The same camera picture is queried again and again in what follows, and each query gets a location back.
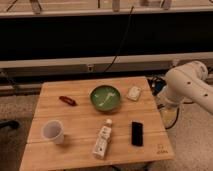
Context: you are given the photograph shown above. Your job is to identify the white plastic bottle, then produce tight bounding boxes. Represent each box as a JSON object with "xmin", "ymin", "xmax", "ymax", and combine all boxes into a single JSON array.
[{"xmin": 92, "ymin": 119, "xmax": 112, "ymax": 159}]

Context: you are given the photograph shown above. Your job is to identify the green ceramic bowl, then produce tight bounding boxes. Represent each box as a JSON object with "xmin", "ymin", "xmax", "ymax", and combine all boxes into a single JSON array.
[{"xmin": 90, "ymin": 85, "xmax": 121, "ymax": 112}]

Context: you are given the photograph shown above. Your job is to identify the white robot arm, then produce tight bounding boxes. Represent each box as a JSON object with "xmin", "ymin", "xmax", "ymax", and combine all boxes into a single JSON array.
[{"xmin": 157, "ymin": 61, "xmax": 213, "ymax": 115}]

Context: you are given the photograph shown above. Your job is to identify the blue and black floor cables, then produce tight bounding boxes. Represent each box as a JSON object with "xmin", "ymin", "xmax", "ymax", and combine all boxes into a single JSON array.
[{"xmin": 147, "ymin": 75, "xmax": 195, "ymax": 131}]

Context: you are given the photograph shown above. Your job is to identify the black chair base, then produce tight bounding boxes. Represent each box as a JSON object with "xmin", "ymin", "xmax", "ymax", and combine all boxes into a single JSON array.
[{"xmin": 0, "ymin": 120, "xmax": 19, "ymax": 129}]

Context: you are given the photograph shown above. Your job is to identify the black hanging cable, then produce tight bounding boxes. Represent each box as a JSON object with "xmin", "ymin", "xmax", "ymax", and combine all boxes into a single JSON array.
[{"xmin": 103, "ymin": 4, "xmax": 135, "ymax": 73}]

